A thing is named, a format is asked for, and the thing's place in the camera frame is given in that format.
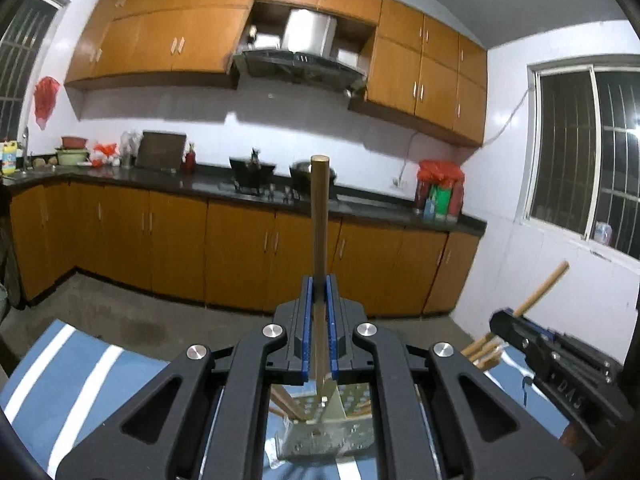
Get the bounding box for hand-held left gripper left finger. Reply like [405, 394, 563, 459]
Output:
[55, 275, 317, 480]

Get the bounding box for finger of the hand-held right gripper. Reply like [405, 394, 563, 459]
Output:
[509, 311, 623, 371]
[489, 309, 556, 376]

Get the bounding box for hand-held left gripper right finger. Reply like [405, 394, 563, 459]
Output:
[325, 274, 587, 480]

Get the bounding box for green plastic container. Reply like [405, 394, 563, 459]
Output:
[429, 185, 452, 221]

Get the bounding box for black gas stove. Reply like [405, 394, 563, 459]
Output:
[217, 180, 341, 204]

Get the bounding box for orange wooden base cabinets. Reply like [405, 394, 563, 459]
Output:
[9, 180, 481, 317]

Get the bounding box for black wok with lid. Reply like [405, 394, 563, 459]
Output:
[229, 147, 277, 193]
[290, 160, 338, 196]

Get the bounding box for red plastic bag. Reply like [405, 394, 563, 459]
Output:
[416, 159, 466, 221]
[92, 141, 120, 167]
[33, 76, 62, 132]

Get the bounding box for barred window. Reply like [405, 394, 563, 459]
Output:
[526, 62, 640, 261]
[0, 0, 68, 136]

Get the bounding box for black kitchen countertop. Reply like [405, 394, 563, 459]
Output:
[0, 162, 488, 236]

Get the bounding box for dark wooden cutting board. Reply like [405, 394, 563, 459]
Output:
[136, 130, 187, 171]

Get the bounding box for blue white striped tablecloth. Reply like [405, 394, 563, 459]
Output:
[0, 317, 573, 480]

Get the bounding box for clear plastic bag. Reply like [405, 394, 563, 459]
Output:
[120, 130, 140, 169]

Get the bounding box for steel range hood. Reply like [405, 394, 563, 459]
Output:
[231, 46, 369, 98]

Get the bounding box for green plastic basin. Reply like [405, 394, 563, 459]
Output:
[55, 147, 92, 166]

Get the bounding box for yellow detergent bottle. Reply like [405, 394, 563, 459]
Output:
[1, 139, 19, 176]

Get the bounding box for metal exhaust duct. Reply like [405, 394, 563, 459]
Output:
[281, 9, 337, 56]

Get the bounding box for orange wooden wall cabinets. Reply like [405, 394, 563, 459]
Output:
[64, 0, 488, 148]

